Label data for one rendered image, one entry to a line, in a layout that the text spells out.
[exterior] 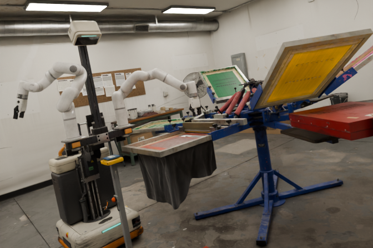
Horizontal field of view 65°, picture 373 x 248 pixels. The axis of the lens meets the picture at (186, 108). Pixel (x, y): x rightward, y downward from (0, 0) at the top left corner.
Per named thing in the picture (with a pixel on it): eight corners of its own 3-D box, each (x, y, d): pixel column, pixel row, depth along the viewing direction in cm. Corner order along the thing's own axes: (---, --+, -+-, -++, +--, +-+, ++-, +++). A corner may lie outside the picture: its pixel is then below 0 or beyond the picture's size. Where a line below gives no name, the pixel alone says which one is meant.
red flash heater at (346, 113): (441, 127, 141) (439, 102, 140) (356, 145, 134) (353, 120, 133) (351, 116, 201) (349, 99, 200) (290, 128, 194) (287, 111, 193)
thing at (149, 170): (175, 211, 210) (165, 153, 207) (144, 198, 246) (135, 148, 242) (179, 209, 212) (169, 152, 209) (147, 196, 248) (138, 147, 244)
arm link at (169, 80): (163, 81, 257) (184, 92, 258) (162, 81, 244) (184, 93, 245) (167, 73, 256) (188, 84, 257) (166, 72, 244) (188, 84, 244)
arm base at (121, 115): (112, 127, 259) (109, 110, 258) (124, 124, 267) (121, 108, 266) (120, 127, 247) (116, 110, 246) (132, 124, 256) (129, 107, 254)
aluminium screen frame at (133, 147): (160, 157, 196) (159, 152, 196) (122, 151, 242) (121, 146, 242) (237, 130, 244) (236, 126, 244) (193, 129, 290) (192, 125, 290)
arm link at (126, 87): (136, 64, 245) (140, 65, 263) (107, 97, 247) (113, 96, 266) (149, 75, 246) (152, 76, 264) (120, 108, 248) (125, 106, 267)
